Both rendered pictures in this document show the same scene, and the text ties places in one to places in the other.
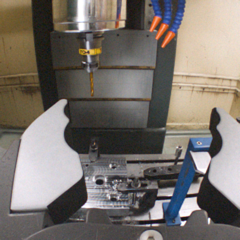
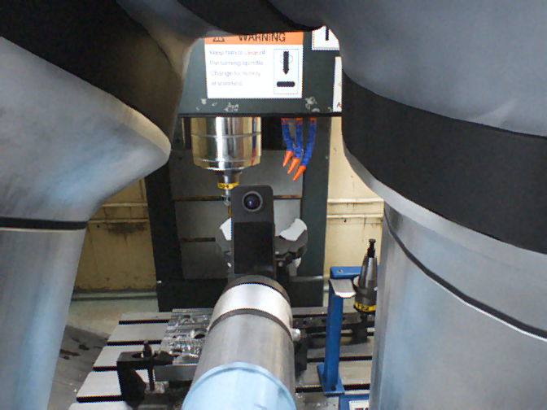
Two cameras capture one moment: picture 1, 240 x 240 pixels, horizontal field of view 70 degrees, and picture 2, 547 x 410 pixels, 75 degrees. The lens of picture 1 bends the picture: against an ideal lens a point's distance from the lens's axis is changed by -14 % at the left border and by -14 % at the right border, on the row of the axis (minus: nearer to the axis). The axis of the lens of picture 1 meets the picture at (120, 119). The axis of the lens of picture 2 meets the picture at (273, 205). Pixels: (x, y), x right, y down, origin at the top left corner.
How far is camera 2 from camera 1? 0.40 m
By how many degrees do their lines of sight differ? 13
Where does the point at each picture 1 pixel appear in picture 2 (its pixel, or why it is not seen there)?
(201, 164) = (340, 289)
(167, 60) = (318, 185)
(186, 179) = (334, 316)
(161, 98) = (313, 236)
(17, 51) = not seen: hidden behind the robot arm
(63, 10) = (205, 149)
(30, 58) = not seen: hidden behind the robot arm
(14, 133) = (85, 300)
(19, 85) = (105, 221)
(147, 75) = (293, 207)
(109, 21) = (247, 159)
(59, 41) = (181, 163)
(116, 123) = not seen: hidden behind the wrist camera
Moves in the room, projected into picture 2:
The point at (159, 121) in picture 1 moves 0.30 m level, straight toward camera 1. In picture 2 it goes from (312, 266) to (304, 309)
